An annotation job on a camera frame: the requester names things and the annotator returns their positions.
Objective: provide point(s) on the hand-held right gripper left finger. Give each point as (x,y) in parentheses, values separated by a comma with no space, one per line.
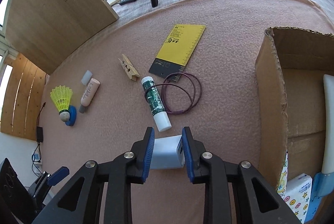
(147,153)

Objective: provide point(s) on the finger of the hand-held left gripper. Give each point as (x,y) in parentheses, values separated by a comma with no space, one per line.
(58,175)

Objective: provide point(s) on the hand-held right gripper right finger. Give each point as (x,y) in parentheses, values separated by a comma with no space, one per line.
(188,153)

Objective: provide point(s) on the white wall charger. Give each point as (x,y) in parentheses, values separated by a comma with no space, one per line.
(167,152)

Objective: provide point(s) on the blue round lid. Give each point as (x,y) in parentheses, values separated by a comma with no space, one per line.
(72,115)

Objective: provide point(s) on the small white cap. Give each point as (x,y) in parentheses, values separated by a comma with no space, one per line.
(87,77)

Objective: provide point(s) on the cardboard box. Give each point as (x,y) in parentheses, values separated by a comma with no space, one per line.
(271,88)

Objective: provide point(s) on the patterned tissue pack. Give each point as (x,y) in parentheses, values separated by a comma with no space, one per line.
(298,192)

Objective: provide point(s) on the white sunscreen tube blue cap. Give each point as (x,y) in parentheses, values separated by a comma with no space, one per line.
(329,122)

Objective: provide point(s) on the small black adapter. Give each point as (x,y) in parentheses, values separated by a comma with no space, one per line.
(39,134)

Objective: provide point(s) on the green white lip balm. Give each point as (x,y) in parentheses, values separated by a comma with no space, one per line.
(156,106)

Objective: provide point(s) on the yellow shuttlecock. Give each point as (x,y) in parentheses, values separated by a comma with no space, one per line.
(61,97)

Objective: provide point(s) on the small pink tube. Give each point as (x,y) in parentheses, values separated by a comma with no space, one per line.
(89,95)

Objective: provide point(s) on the pine wood panel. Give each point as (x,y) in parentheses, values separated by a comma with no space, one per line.
(23,98)

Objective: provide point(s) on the wooden clothespin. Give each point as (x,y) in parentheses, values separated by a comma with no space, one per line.
(129,69)

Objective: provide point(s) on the yellow black ruler card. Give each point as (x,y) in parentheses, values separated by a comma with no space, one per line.
(180,49)

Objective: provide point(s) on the light wooden board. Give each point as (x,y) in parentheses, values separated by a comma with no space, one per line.
(52,5)

